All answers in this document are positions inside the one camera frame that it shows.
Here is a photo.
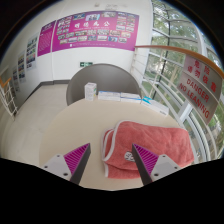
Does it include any flat white blue box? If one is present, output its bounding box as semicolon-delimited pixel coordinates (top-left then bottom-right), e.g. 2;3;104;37
97;90;122;102
119;92;143;104

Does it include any green exit sign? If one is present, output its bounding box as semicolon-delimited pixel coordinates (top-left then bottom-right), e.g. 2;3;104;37
79;61;95;69

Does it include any grey round-backed chair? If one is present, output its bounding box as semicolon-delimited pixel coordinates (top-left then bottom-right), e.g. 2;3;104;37
65;63;142;107

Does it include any red-lettered warning sign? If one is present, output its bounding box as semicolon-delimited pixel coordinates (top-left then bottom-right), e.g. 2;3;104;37
176;54;224;126

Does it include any small magenta text poster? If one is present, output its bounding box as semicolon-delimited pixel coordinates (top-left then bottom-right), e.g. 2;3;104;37
36;20;57;58

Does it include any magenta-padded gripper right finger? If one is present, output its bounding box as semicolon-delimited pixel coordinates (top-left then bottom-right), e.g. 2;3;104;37
131;143;183;186

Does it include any large magenta photo poster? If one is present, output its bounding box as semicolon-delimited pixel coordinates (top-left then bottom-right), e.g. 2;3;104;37
51;10;141;53

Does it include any flat white box teal corner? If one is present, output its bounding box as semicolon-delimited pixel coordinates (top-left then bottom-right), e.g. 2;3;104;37
140;96;170;117

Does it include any small upright white box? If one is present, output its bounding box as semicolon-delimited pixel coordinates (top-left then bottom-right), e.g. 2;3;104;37
84;82;98;102

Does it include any white railing with orange handrail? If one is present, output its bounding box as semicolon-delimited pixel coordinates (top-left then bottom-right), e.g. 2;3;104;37
130;44;224;165

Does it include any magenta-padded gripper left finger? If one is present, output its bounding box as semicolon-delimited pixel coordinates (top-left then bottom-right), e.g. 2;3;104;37
42;142;92;186

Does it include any pink towel with white trim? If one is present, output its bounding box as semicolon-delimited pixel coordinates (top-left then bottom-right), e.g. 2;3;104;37
101;120;195;180

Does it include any white stair railing orange handrail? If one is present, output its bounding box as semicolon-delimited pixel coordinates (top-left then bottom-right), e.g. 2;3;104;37
0;76;18;122

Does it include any row of wall photo panels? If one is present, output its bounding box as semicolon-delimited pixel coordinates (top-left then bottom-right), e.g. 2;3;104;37
11;32;40;93

